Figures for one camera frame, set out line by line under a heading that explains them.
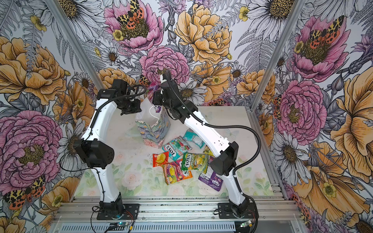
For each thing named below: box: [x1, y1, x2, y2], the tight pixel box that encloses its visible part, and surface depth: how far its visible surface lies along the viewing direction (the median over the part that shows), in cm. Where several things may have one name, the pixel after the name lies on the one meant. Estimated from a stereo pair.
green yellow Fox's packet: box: [181, 152, 209, 175], surface depth 90 cm
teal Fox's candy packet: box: [183, 127, 206, 150], surface depth 101 cm
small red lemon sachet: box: [152, 151, 170, 168], surface depth 93 cm
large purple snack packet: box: [198, 166, 224, 192], surface depth 85 cm
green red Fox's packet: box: [162, 135, 192, 161], surface depth 98 cm
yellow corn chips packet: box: [202, 144, 216, 158], surface depth 98 cm
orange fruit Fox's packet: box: [163, 158, 193, 185], surface depth 87 cm
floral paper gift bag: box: [135, 97, 171, 150], surface depth 85 cm
